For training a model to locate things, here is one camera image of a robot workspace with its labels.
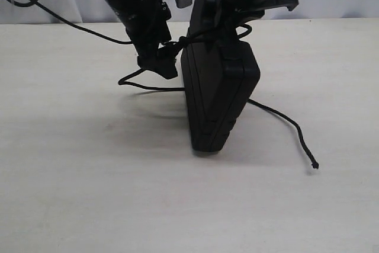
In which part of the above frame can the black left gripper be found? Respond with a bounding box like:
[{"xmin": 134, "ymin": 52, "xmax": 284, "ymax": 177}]
[{"xmin": 117, "ymin": 0, "xmax": 181, "ymax": 80}]

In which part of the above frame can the black cord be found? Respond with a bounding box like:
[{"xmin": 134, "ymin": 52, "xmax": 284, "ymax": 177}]
[{"xmin": 117, "ymin": 24, "xmax": 320, "ymax": 170}]

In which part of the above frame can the black plastic carrying case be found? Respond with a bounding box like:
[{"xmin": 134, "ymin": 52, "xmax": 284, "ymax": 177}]
[{"xmin": 181, "ymin": 0, "xmax": 261, "ymax": 152}]

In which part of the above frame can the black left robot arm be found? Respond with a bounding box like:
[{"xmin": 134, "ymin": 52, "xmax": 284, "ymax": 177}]
[{"xmin": 105, "ymin": 0, "xmax": 178, "ymax": 79}]

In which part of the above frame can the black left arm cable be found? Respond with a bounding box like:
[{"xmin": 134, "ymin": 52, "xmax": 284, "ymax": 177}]
[{"xmin": 0, "ymin": 0, "xmax": 134, "ymax": 45}]

